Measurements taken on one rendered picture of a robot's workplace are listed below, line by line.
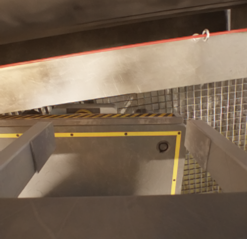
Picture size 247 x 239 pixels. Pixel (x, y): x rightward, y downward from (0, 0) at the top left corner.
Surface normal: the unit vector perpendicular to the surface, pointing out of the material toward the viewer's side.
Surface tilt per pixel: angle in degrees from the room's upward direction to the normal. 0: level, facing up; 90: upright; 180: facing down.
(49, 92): 0
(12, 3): 72
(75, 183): 0
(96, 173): 0
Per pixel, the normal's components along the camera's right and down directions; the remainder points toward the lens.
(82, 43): 0.01, 0.20
